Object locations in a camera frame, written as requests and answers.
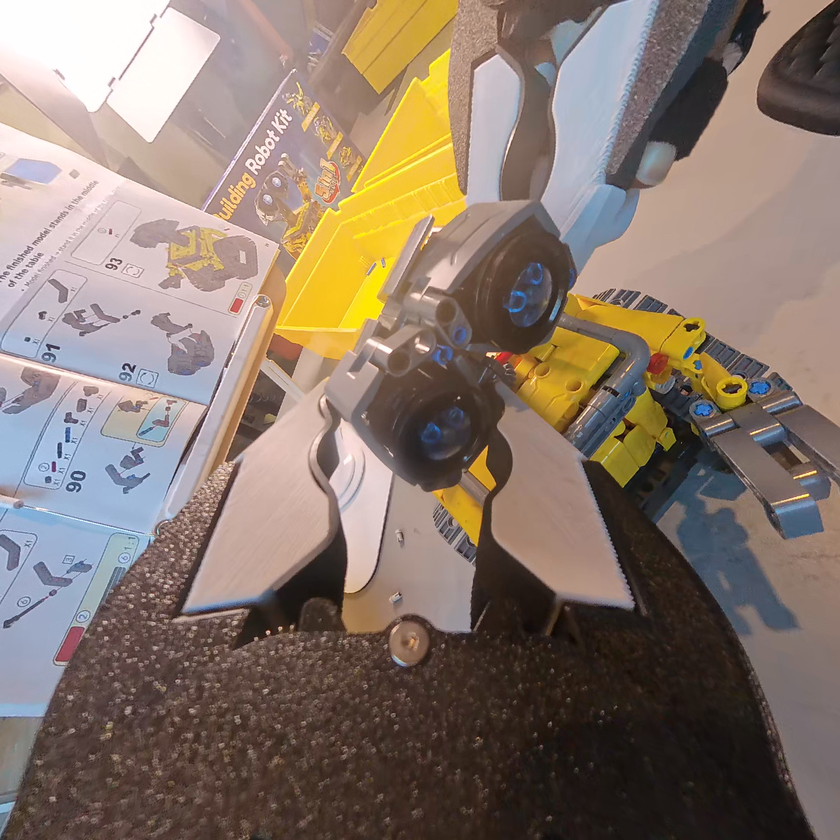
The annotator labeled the bright ceiling light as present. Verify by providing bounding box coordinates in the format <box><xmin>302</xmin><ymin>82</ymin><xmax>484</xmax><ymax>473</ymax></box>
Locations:
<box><xmin>0</xmin><ymin>0</ymin><xmax>221</xmax><ymax>143</ymax></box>

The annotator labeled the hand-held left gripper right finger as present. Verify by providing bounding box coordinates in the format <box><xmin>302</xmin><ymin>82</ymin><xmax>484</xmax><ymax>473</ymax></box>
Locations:
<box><xmin>473</xmin><ymin>414</ymin><xmax>637</xmax><ymax>618</ymax></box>

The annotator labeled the building instruction booklet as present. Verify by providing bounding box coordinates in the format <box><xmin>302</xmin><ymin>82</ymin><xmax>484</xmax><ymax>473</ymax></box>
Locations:
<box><xmin>0</xmin><ymin>125</ymin><xmax>279</xmax><ymax>716</ymax></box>

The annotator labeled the yellow plastic bin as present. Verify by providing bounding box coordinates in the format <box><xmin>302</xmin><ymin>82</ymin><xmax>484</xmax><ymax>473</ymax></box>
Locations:
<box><xmin>273</xmin><ymin>171</ymin><xmax>467</xmax><ymax>358</ymax></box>
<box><xmin>342</xmin><ymin>0</ymin><xmax>460</xmax><ymax>93</ymax></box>
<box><xmin>355</xmin><ymin>50</ymin><xmax>460</xmax><ymax>198</ymax></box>

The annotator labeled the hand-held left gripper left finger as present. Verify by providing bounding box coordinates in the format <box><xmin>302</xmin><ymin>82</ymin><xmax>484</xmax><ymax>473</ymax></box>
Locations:
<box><xmin>182</xmin><ymin>388</ymin><xmax>345</xmax><ymax>618</ymax></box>

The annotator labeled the robot kit box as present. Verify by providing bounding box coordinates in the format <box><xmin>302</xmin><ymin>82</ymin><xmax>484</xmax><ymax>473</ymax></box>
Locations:
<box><xmin>204</xmin><ymin>69</ymin><xmax>368</xmax><ymax>277</ymax></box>

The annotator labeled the grey toy robot head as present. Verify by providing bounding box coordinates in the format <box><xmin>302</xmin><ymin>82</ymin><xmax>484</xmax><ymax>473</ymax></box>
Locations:
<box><xmin>322</xmin><ymin>200</ymin><xmax>578</xmax><ymax>493</ymax></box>

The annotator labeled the yellow tracked toy robot body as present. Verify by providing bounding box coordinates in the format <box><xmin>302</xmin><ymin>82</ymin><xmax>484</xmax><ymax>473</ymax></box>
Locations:
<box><xmin>434</xmin><ymin>289</ymin><xmax>840</xmax><ymax>539</ymax></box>

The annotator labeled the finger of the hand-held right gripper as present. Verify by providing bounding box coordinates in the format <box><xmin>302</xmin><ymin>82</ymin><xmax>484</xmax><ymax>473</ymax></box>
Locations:
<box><xmin>466</xmin><ymin>50</ymin><xmax>529</xmax><ymax>211</ymax></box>
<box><xmin>541</xmin><ymin>0</ymin><xmax>664</xmax><ymax>244</ymax></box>

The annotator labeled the black chair armrest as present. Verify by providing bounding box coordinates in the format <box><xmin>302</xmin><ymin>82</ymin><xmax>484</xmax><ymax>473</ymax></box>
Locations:
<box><xmin>758</xmin><ymin>0</ymin><xmax>840</xmax><ymax>135</ymax></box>

